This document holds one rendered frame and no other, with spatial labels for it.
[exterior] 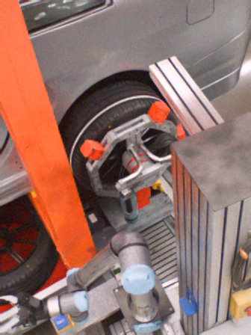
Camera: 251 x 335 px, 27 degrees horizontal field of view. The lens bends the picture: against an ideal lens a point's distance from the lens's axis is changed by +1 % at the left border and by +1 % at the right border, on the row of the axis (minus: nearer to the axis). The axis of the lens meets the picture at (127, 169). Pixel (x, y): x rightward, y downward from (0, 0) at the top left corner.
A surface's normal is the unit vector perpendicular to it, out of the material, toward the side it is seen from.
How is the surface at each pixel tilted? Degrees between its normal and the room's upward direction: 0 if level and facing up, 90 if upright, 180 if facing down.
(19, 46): 90
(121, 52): 90
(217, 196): 0
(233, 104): 0
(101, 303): 0
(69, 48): 81
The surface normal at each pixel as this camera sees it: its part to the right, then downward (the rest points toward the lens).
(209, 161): -0.10, -0.60
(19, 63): 0.49, 0.66
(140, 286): 0.13, 0.69
